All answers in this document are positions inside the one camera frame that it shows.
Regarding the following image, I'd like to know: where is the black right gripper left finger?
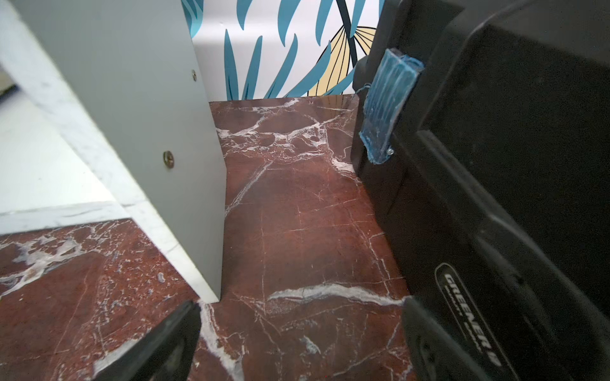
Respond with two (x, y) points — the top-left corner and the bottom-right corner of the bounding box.
(95, 301), (202, 380)

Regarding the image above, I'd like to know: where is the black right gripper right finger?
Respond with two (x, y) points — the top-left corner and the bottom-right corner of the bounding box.
(401, 296), (491, 380)

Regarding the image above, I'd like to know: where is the white wooden bookshelf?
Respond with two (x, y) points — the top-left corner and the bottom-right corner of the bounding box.
(1, 1), (227, 303)

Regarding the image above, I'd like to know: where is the black plastic toolbox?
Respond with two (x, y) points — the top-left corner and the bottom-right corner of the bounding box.
(351, 1), (609, 380)

